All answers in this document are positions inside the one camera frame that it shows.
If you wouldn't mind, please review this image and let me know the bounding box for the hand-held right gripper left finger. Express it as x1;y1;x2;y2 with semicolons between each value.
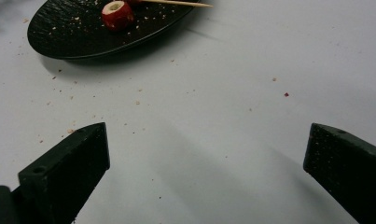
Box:
18;121;111;224

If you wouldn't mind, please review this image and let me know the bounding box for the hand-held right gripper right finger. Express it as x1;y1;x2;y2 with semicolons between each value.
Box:
302;122;376;224

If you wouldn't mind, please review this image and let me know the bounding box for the black textured plate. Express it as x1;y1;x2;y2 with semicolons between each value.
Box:
26;0;202;60

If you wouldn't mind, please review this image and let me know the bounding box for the red cored hawthorn fruit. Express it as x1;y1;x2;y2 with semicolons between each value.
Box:
101;0;135;32

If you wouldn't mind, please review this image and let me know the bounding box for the thin wooden skewer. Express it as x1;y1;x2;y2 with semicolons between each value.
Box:
138;0;214;8

